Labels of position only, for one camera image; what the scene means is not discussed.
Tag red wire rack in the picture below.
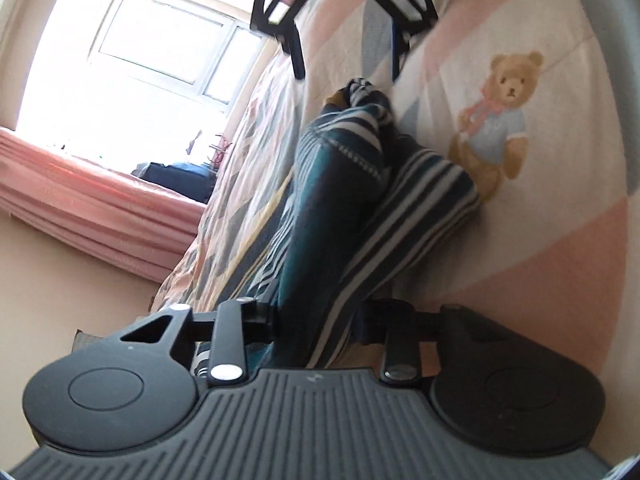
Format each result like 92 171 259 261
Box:
186 130 231 171

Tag grey plaid pillow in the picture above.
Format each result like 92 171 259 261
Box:
72 330 103 352

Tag blue bag on windowsill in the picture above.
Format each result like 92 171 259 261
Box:
131 162 217 204

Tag pink curtain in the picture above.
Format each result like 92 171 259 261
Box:
1 128 205 283

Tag teal striped knit garment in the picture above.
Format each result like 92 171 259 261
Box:
224 78 480 370

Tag pink grey checked bedspread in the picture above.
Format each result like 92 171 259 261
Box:
150 0 637 376

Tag white window frame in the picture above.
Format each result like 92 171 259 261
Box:
90 0 265 110

